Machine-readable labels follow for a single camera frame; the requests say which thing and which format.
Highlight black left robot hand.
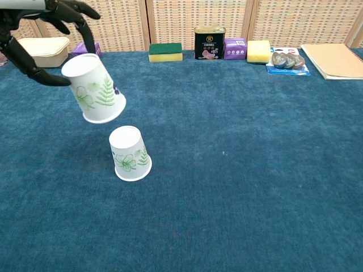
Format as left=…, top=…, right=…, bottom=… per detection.
left=0, top=0, right=102, bottom=87

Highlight white floral paper cup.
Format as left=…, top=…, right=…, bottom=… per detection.
left=108, top=125, right=153, bottom=182
left=61, top=53, right=127, bottom=125

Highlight beige container lid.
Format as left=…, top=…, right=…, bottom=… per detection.
left=17, top=37, right=70, bottom=58

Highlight woven folding screen panel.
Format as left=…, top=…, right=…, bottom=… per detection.
left=11, top=16, right=43, bottom=40
left=247, top=0, right=363, bottom=49
left=33, top=0, right=151, bottom=53
left=145, top=0, right=255, bottom=52
left=350, top=27, right=363, bottom=49

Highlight purple tissue packet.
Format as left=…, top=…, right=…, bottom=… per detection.
left=71, top=41, right=102, bottom=58
left=223, top=37, right=248, bottom=61

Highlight green and yellow sponge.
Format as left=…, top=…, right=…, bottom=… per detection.
left=148, top=42, right=184, bottom=63

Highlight black luncheon meat can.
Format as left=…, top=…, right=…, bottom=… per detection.
left=194, top=27, right=227, bottom=61

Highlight blue carpet table cover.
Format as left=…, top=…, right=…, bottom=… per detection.
left=0, top=47, right=363, bottom=272

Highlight heart-shaped tin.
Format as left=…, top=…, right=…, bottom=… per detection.
left=271, top=52, right=288, bottom=69
left=292, top=54, right=306, bottom=70
left=282, top=53, right=296, bottom=70

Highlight blue blister pack card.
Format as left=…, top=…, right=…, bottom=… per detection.
left=265, top=46, right=312, bottom=77

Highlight brown spiral notebook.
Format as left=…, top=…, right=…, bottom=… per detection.
left=300, top=43, right=363, bottom=80

